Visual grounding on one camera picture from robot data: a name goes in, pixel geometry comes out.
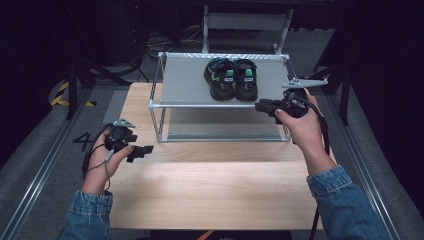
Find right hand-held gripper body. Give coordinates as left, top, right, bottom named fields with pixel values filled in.
left=277, top=78, right=329, bottom=120

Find black sports sandal green tab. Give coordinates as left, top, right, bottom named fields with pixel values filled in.
left=233, top=58, right=259, bottom=102
left=203, top=57, right=238, bottom=102

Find metal shoe rack grey shelves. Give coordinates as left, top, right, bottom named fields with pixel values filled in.
left=148, top=51, right=298, bottom=144

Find thin grey gripper cable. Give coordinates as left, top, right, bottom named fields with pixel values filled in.
left=87, top=149, right=117, bottom=193

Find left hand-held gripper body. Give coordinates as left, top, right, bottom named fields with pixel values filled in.
left=105, top=118, right=138, bottom=151

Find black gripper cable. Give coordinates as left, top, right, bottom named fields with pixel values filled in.
left=289, top=93, right=332, bottom=240
left=81, top=122, right=115, bottom=178

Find grey metal stand frame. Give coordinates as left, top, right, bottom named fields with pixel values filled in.
left=202, top=4, right=295, bottom=56

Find person's right hand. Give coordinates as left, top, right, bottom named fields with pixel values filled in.
left=274, top=89, right=338, bottom=177

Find bundle of floor cables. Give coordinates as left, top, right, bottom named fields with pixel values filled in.
left=133, top=24, right=205, bottom=73

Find black tripod stand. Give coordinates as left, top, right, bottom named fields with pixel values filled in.
left=64, top=49, right=132, bottom=121
left=313, top=49, right=355, bottom=126

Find person's left hand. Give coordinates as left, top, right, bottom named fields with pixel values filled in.
left=81, top=129, right=135, bottom=196

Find orange strap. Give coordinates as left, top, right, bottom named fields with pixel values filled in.
left=195, top=229, right=215, bottom=240

